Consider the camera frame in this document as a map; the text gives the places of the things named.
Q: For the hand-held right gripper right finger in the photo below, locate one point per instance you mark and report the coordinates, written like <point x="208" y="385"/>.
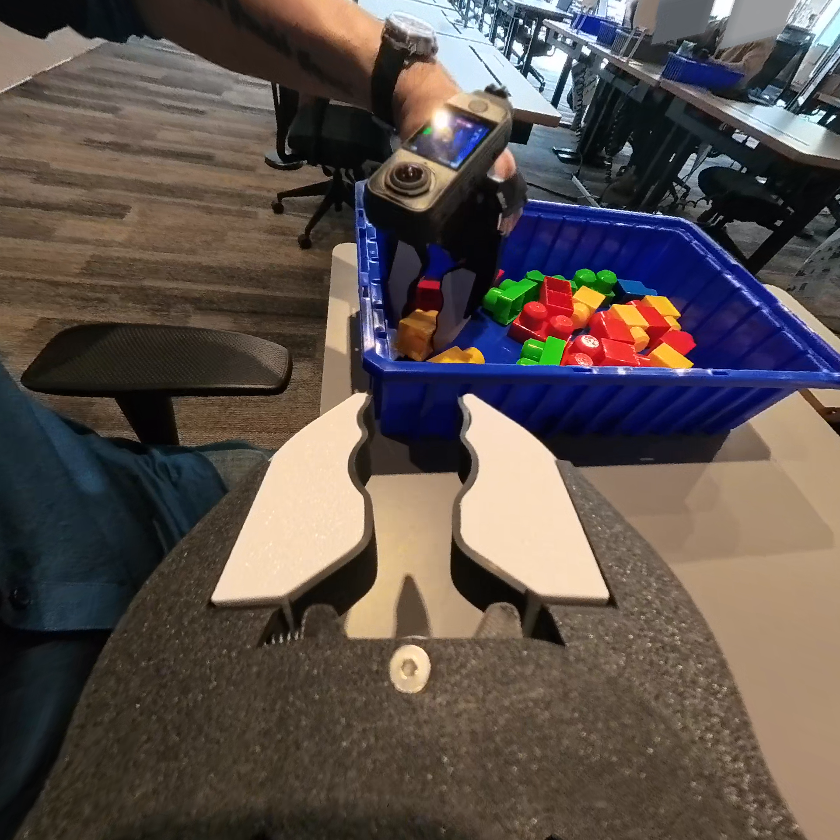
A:
<point x="525" y="518"/>

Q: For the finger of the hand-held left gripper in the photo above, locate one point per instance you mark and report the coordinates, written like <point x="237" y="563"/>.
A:
<point x="403" y="282"/>
<point x="459" y="302"/>

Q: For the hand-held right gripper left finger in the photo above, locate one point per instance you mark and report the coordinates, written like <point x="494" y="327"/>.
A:
<point x="295" y="512"/>

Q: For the yellow mega block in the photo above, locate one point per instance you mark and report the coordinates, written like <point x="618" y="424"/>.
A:
<point x="417" y="334"/>

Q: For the pile of colourful mega blocks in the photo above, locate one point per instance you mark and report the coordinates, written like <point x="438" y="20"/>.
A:
<point x="610" y="328"/>

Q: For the blue plastic bin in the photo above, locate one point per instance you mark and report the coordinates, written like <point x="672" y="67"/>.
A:
<point x="735" y="315"/>

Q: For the person's left forearm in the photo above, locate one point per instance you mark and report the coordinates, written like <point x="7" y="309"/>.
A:
<point x="275" y="39"/>

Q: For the person's left hand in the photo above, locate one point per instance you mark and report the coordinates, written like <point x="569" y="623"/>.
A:
<point x="426" y="92"/>

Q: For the black office chair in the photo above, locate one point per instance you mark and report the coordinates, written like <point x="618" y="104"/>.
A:
<point x="748" y="190"/>
<point x="328" y="151"/>

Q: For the white office desk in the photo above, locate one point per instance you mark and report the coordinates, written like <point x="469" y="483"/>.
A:
<point x="485" y="72"/>

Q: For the black wristwatch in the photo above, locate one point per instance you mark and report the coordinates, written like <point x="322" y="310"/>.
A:
<point x="400" y="46"/>

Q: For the black chair armrest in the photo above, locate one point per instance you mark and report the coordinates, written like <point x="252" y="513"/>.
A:
<point x="164" y="358"/>

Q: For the small blue bin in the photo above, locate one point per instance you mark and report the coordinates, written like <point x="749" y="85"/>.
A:
<point x="594" y="26"/>
<point x="702" y="69"/>

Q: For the brown top office desk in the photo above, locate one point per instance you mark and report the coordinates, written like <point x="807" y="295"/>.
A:
<point x="768" y="124"/>

